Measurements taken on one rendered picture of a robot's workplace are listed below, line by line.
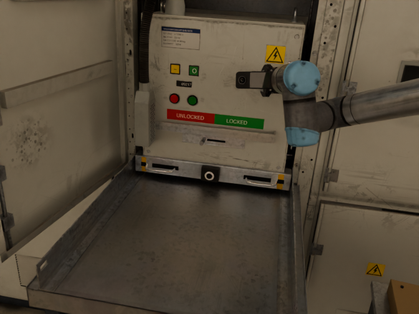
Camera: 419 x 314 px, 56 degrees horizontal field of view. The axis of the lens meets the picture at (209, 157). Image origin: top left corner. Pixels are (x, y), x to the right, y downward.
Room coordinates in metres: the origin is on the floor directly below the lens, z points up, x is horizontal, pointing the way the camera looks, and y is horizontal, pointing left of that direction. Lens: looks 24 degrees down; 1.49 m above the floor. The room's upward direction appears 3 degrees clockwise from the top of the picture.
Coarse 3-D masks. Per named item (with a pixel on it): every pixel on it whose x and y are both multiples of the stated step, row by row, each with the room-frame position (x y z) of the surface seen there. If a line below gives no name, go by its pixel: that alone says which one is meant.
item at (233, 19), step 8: (160, 16) 1.25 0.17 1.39; (168, 16) 1.25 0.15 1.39; (176, 16) 1.24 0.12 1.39; (184, 16) 1.24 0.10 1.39; (192, 16) 1.25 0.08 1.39; (200, 16) 1.32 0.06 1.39; (208, 16) 1.34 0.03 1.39; (216, 16) 1.35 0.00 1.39; (224, 16) 1.38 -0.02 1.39; (232, 16) 1.39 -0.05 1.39; (240, 16) 1.42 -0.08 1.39; (272, 24) 1.20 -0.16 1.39; (280, 24) 1.20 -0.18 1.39; (288, 24) 1.19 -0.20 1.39; (296, 24) 1.19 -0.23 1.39
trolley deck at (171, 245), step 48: (144, 192) 1.13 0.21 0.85; (192, 192) 1.15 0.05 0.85; (240, 192) 1.17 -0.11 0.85; (96, 240) 0.86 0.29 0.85; (144, 240) 0.87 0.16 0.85; (192, 240) 0.88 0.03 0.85; (240, 240) 0.90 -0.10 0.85; (96, 288) 0.68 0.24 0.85; (144, 288) 0.69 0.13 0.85; (192, 288) 0.70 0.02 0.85; (240, 288) 0.71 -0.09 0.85
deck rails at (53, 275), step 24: (120, 192) 1.12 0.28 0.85; (288, 192) 1.19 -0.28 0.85; (96, 216) 0.95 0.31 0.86; (288, 216) 1.03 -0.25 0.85; (72, 240) 0.82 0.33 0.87; (288, 240) 0.91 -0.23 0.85; (48, 264) 0.71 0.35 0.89; (72, 264) 0.76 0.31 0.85; (288, 264) 0.80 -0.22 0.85; (48, 288) 0.67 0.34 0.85; (288, 288) 0.72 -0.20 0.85; (288, 312) 0.64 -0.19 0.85
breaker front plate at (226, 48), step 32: (160, 32) 1.25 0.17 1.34; (224, 32) 1.22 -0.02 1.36; (256, 32) 1.21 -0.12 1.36; (288, 32) 1.19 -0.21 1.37; (160, 64) 1.25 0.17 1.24; (192, 64) 1.23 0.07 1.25; (224, 64) 1.22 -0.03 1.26; (256, 64) 1.20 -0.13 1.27; (160, 96) 1.25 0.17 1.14; (224, 96) 1.22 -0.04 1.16; (256, 96) 1.20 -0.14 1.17; (224, 128) 1.22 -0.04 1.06; (192, 160) 1.23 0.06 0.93; (224, 160) 1.22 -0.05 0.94; (256, 160) 1.20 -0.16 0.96
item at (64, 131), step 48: (0, 0) 0.90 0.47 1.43; (48, 0) 1.05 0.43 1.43; (96, 0) 1.25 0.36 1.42; (0, 48) 0.88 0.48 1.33; (48, 48) 1.03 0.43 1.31; (96, 48) 1.24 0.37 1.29; (0, 96) 0.86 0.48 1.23; (48, 96) 1.01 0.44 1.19; (96, 96) 1.22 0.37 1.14; (0, 144) 0.84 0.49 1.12; (48, 144) 0.99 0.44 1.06; (96, 144) 1.21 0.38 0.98; (0, 192) 0.80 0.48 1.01; (48, 192) 0.97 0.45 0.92; (0, 240) 0.76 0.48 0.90
